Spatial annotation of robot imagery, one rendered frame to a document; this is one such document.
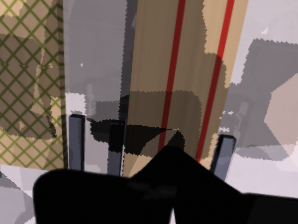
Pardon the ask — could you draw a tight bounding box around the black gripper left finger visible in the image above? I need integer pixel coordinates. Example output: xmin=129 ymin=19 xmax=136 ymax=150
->
xmin=32 ymin=145 xmax=177 ymax=224

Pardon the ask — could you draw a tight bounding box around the tan strip with red stripes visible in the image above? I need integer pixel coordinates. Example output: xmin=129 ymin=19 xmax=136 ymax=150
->
xmin=123 ymin=0 xmax=248 ymax=178

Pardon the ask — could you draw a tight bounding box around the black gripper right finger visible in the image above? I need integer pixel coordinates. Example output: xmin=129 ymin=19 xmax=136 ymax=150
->
xmin=172 ymin=146 xmax=298 ymax=224

